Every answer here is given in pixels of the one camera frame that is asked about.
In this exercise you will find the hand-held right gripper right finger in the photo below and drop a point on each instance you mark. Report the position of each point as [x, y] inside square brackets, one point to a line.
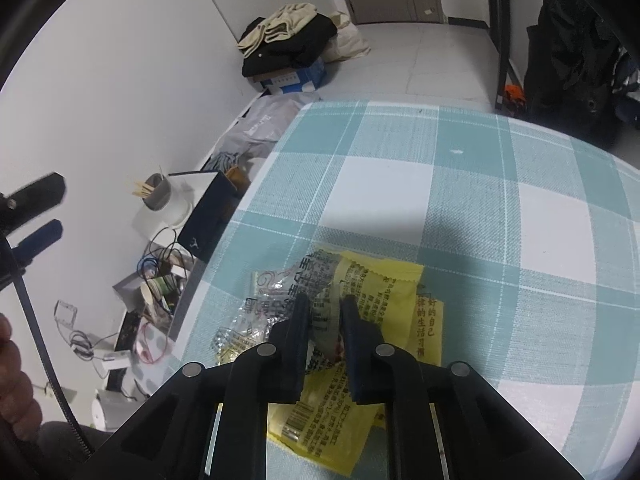
[352, 320]

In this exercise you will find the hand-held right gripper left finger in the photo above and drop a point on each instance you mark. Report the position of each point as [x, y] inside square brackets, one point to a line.
[302, 310]

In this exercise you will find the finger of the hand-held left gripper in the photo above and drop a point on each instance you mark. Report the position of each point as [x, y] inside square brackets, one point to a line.
[40, 195]
[42, 236]

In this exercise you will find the small grey red wrapper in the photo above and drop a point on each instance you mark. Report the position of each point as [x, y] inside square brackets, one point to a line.
[327, 330]

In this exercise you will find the clear silver wrapper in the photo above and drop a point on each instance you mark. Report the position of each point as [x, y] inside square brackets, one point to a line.
[260, 305]

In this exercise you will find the yellow printed wrapper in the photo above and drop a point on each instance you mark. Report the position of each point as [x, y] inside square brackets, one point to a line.
[390, 290]

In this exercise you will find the person's left hand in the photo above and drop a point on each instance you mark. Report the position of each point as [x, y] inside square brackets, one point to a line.
[20, 390]

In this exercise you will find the clear plastic box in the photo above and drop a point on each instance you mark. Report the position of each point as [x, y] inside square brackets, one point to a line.
[66, 314]

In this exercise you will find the white box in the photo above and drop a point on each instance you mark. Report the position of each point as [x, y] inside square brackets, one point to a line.
[147, 225]

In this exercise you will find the grey cup with sticks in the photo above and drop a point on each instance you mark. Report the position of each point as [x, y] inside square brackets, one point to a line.
[157, 195]

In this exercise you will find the green patterned paper cup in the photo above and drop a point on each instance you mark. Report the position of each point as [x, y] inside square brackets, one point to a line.
[157, 290]

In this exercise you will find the black patterned box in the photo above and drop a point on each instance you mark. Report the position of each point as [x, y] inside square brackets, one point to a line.
[129, 332]

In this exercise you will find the dark blue box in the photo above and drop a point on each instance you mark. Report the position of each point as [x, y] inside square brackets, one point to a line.
[207, 220]

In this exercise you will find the white power adapter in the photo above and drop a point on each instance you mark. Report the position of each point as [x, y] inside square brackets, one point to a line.
[116, 357]

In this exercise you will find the teal checked cloth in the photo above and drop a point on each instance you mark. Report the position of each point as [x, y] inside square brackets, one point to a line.
[500, 260]

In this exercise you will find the striped grey cloth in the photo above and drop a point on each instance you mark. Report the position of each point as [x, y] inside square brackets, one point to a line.
[222, 162]

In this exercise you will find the white plastic container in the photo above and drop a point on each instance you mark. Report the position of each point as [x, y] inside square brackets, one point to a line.
[112, 410]

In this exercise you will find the grey plastic bag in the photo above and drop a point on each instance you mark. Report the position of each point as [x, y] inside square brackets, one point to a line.
[265, 125]

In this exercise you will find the person's dark trouser leg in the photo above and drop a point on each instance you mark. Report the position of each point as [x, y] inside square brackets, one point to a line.
[55, 447]

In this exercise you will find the blue cardboard box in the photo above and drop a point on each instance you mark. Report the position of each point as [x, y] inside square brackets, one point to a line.
[300, 77]

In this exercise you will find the black garment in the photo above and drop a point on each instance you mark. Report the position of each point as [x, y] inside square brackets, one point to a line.
[300, 45]

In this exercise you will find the white cloth bag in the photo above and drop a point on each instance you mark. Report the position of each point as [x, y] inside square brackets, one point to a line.
[350, 42]

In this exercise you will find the small orange object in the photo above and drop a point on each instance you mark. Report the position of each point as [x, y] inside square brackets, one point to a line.
[513, 93]

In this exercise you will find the beige garment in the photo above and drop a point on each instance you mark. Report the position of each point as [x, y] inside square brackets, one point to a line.
[285, 20]

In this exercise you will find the dark hanging jacket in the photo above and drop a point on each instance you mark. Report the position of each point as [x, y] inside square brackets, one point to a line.
[565, 60]

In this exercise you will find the black metal frame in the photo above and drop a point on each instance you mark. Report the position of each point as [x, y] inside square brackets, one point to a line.
[501, 35]

